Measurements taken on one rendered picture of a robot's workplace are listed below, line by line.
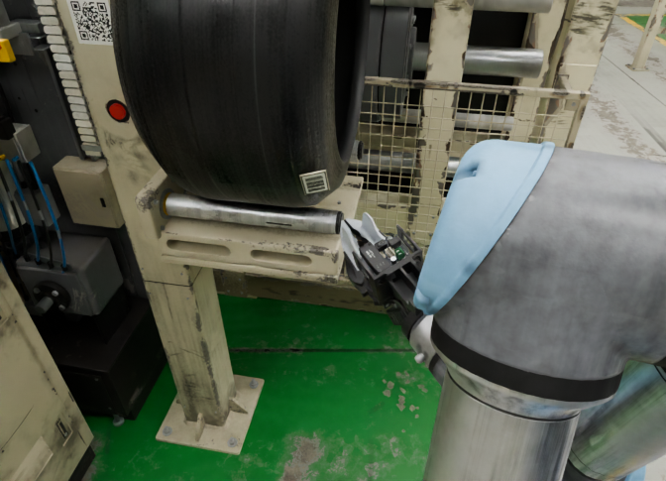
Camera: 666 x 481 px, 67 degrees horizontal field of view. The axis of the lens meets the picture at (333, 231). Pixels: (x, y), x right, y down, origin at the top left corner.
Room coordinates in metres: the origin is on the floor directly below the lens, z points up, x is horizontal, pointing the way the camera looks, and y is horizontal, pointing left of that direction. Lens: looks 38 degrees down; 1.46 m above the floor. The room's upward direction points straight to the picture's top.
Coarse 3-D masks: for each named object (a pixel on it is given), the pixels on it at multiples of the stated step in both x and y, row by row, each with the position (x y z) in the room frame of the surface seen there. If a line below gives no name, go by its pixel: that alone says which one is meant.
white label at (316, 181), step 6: (306, 174) 0.64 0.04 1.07; (312, 174) 0.64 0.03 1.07; (318, 174) 0.65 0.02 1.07; (324, 174) 0.65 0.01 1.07; (306, 180) 0.65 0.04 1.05; (312, 180) 0.65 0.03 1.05; (318, 180) 0.65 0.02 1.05; (324, 180) 0.66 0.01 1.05; (306, 186) 0.66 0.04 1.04; (312, 186) 0.66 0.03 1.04; (318, 186) 0.66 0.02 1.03; (324, 186) 0.67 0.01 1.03; (306, 192) 0.67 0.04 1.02; (312, 192) 0.67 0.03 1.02
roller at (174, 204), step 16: (176, 208) 0.79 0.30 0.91; (192, 208) 0.78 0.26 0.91; (208, 208) 0.78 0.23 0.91; (224, 208) 0.77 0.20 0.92; (240, 208) 0.77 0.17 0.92; (256, 208) 0.77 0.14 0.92; (272, 208) 0.77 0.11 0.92; (288, 208) 0.76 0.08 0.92; (304, 208) 0.76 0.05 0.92; (320, 208) 0.77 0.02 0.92; (256, 224) 0.76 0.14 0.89; (272, 224) 0.75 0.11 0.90; (288, 224) 0.75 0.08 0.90; (304, 224) 0.74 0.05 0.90; (320, 224) 0.74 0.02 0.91; (336, 224) 0.73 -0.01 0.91
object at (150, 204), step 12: (156, 180) 0.82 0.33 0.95; (168, 180) 0.84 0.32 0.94; (144, 192) 0.78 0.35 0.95; (156, 192) 0.79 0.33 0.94; (180, 192) 0.87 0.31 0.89; (144, 204) 0.76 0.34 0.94; (156, 204) 0.78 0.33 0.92; (144, 216) 0.76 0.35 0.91; (156, 216) 0.77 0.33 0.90; (168, 216) 0.80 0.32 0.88; (144, 228) 0.76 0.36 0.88; (156, 228) 0.76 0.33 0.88
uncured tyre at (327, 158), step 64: (128, 0) 0.68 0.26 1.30; (192, 0) 0.66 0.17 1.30; (256, 0) 0.65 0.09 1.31; (320, 0) 0.67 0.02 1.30; (128, 64) 0.66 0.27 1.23; (192, 64) 0.64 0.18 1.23; (256, 64) 0.62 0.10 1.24; (320, 64) 0.65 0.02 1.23; (192, 128) 0.64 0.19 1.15; (256, 128) 0.62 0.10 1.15; (320, 128) 0.65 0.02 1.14; (192, 192) 0.73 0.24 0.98; (256, 192) 0.67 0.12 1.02; (320, 192) 0.71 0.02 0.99
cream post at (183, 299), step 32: (64, 0) 0.89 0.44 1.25; (64, 32) 0.90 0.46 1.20; (96, 64) 0.89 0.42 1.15; (96, 96) 0.89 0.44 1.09; (96, 128) 0.89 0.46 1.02; (128, 128) 0.88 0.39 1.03; (128, 160) 0.88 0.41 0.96; (128, 192) 0.89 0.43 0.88; (128, 224) 0.89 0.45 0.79; (160, 256) 0.88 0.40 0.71; (160, 288) 0.89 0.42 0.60; (192, 288) 0.88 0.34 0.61; (160, 320) 0.89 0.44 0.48; (192, 320) 0.87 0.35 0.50; (192, 352) 0.88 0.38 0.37; (224, 352) 0.97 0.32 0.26; (192, 384) 0.88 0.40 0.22; (224, 384) 0.93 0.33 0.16; (192, 416) 0.89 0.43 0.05; (224, 416) 0.89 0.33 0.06
